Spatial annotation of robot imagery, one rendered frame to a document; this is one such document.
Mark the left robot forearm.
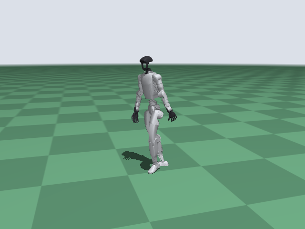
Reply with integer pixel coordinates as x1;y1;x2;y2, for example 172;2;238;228
162;91;172;111

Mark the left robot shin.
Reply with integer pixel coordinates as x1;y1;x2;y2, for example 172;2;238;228
149;138;158;166

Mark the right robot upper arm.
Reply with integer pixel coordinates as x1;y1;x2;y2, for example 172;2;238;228
136;74;143;96

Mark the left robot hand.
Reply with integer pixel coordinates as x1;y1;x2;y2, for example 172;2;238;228
166;109;177;122

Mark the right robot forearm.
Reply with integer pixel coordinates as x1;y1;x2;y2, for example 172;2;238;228
135;95;142;111

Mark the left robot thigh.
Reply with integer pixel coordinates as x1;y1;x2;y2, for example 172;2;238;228
148;108;163;145

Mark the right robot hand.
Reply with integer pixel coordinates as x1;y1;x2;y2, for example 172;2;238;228
132;107;139;123

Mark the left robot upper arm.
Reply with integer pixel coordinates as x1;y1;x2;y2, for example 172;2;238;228
152;74;164;98

